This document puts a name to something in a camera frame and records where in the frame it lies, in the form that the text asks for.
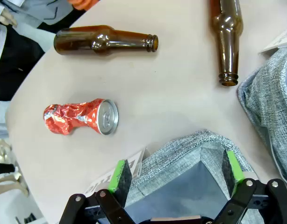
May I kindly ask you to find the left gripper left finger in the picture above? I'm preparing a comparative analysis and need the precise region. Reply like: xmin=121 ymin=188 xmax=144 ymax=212
xmin=59 ymin=159 xmax=141 ymax=224

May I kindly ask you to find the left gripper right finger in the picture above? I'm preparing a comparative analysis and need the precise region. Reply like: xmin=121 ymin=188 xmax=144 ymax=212
xmin=213 ymin=149 xmax=287 ymax=224

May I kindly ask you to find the crushed red soda can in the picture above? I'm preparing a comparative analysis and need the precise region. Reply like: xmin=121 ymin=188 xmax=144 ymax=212
xmin=43 ymin=98 xmax=119 ymax=136

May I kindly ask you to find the brown glass beer bottle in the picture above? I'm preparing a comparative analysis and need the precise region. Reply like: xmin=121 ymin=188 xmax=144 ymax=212
xmin=208 ymin=0 xmax=244 ymax=87
xmin=53 ymin=25 xmax=159 ymax=56

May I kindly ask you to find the grey fabric basket bottle sign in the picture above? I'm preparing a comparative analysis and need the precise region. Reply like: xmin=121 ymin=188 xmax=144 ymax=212
xmin=123 ymin=129 xmax=270 ymax=224

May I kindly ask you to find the grey fabric basket plastic sign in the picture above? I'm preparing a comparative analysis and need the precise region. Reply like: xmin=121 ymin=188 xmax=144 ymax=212
xmin=236 ymin=45 xmax=287 ymax=187

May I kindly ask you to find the white Bottle label sign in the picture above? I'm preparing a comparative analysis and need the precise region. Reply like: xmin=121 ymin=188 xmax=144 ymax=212
xmin=84 ymin=147 xmax=148 ymax=196

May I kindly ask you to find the white Plastic label sign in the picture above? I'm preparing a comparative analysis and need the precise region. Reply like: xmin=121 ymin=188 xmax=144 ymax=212
xmin=258 ymin=24 xmax=287 ymax=55

